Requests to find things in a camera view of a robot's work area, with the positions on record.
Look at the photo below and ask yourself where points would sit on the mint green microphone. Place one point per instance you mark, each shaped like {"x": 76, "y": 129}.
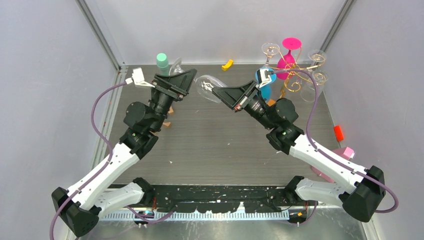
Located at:
{"x": 162, "y": 63}

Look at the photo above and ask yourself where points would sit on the pink wine glass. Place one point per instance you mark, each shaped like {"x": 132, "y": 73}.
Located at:
{"x": 287, "y": 61}

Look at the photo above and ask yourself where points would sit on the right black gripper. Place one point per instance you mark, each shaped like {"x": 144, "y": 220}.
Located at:
{"x": 241, "y": 95}

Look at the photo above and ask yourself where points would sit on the clear plain wine glass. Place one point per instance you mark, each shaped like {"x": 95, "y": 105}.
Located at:
{"x": 204, "y": 84}

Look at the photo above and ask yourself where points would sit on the orange wooden rack base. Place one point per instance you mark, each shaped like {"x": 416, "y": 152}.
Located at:
{"x": 271, "y": 102}

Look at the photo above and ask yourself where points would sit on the black front rail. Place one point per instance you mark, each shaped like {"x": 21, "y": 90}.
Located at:
{"x": 219, "y": 199}

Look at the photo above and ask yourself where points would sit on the pink dustpan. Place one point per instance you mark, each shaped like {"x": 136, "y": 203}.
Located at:
{"x": 344, "y": 152}

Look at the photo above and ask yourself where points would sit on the yellow curved block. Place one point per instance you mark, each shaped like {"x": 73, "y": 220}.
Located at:
{"x": 228, "y": 65}

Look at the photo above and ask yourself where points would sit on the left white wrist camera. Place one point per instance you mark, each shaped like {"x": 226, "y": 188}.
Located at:
{"x": 138, "y": 79}

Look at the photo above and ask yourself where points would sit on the blue wine glass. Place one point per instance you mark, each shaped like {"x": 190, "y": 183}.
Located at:
{"x": 266, "y": 91}

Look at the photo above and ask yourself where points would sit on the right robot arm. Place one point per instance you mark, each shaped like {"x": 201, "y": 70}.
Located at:
{"x": 356, "y": 189}

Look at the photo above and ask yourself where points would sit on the gold wire glass rack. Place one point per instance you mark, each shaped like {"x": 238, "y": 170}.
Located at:
{"x": 292, "y": 78}

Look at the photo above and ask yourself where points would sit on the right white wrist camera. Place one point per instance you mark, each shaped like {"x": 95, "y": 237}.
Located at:
{"x": 264, "y": 76}

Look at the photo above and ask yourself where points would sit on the red small block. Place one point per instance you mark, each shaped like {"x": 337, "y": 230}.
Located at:
{"x": 338, "y": 132}

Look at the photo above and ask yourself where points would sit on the clear back-left wine glass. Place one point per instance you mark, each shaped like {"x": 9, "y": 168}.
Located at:
{"x": 270, "y": 49}

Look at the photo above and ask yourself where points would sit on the small wooden blocks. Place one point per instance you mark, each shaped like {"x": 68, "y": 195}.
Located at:
{"x": 169, "y": 113}

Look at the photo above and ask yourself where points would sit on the clear patterned wine glass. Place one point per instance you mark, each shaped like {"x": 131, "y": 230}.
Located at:
{"x": 307, "y": 91}

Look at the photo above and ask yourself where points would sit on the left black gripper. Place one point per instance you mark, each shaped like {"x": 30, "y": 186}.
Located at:
{"x": 180, "y": 82}

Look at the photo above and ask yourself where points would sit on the clear back-right wine glass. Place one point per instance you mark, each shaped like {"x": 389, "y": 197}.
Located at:
{"x": 318, "y": 58}

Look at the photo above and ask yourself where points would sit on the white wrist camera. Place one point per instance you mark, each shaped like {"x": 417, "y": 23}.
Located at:
{"x": 138, "y": 79}
{"x": 264, "y": 76}

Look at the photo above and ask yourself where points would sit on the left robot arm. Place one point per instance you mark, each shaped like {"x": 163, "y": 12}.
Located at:
{"x": 84, "y": 203}

